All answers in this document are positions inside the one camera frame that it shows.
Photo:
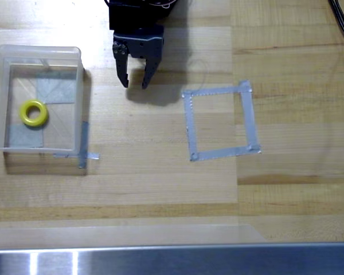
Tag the grey tape patch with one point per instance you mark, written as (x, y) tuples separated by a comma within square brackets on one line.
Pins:
[(23, 137), (60, 88)]

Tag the clear plastic container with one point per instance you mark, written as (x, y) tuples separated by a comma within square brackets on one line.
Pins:
[(0, 100)]

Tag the shiny metal rail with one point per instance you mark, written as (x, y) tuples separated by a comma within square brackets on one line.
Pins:
[(189, 260)]

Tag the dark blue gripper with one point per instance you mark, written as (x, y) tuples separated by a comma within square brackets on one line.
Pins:
[(141, 46)]

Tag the grey duct tape strip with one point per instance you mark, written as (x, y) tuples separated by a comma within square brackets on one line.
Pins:
[(212, 91), (248, 114), (192, 129), (220, 153)]

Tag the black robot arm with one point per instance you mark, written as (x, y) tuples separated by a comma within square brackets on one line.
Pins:
[(132, 14)]

